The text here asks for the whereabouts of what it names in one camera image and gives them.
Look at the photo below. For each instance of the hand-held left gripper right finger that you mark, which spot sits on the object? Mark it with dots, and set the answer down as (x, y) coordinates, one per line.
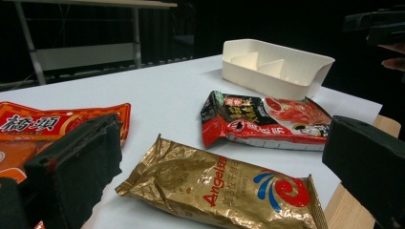
(369, 159)

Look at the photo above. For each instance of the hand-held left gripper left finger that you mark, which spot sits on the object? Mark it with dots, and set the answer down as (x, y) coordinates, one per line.
(76, 159)

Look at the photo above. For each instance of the black and red seasoning packet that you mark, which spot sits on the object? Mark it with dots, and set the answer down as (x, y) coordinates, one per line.
(254, 124)

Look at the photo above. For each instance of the orange-red seasoning packet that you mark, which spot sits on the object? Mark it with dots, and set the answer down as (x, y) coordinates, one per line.
(31, 122)

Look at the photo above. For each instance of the grey desk with white legs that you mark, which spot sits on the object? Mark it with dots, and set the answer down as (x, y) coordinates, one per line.
(82, 55)

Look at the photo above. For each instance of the white table sheet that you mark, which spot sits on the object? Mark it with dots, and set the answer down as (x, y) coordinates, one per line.
(159, 95)

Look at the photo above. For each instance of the white plastic organizer box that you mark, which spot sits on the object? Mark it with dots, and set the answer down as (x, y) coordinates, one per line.
(273, 79)

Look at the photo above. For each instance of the gold foil packet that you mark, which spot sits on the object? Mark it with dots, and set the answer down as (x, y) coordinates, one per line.
(197, 184)

